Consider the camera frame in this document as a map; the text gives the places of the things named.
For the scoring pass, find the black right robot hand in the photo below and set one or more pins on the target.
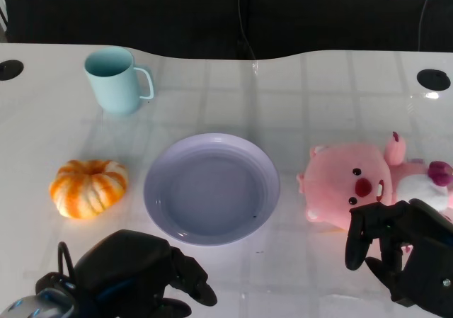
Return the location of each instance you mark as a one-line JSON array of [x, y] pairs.
[[424, 254]]

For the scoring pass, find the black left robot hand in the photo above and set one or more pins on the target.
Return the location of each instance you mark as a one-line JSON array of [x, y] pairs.
[[131, 261]]

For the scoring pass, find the pink plush pig doll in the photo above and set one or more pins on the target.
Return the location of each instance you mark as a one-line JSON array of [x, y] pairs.
[[332, 176]]

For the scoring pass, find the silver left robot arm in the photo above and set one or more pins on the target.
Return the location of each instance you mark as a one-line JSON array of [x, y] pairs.
[[32, 304]]

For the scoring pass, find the lavender round plate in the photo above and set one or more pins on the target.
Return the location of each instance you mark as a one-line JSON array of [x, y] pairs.
[[211, 190]]

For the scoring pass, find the orange striped pumpkin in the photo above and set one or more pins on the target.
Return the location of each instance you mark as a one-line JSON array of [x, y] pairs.
[[86, 190]]

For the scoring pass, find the mint green mug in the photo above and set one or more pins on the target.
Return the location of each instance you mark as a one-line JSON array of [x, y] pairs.
[[115, 88]]

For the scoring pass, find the white object at edge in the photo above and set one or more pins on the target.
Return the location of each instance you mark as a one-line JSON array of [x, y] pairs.
[[3, 10]]

